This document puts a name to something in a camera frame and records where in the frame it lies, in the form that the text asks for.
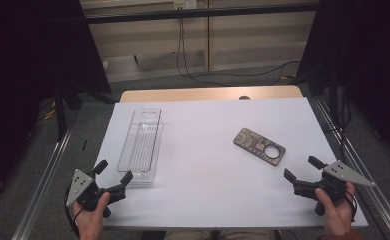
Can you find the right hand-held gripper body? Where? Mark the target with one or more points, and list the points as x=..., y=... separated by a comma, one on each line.
x=346, y=175

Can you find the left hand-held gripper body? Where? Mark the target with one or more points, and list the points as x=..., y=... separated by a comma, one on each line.
x=79, y=186

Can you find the person's left hand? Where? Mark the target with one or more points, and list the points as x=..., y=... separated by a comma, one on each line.
x=91, y=221

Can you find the person's right hand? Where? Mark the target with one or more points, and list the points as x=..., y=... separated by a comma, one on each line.
x=337, y=216

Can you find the small black floor piece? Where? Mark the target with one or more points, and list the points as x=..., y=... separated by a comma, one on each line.
x=84, y=145

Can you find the clear plastic tray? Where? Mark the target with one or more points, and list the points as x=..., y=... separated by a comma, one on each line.
x=143, y=146

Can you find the black metal stand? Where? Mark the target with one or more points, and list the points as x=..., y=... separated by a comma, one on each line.
x=60, y=113

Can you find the white board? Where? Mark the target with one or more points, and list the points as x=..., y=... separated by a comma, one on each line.
x=209, y=186

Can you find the dark table grommet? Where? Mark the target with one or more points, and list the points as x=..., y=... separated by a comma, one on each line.
x=244, y=97

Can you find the black curtain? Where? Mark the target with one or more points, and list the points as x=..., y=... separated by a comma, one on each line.
x=369, y=66
x=26, y=66

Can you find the wooden table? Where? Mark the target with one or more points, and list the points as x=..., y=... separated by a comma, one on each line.
x=199, y=94

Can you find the black horizontal bar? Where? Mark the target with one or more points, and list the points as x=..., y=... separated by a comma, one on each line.
x=199, y=13

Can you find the metal floor rail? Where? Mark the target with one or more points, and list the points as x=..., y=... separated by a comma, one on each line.
x=44, y=183
x=376, y=186

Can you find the white wall outlet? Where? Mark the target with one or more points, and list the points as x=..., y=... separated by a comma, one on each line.
x=185, y=4

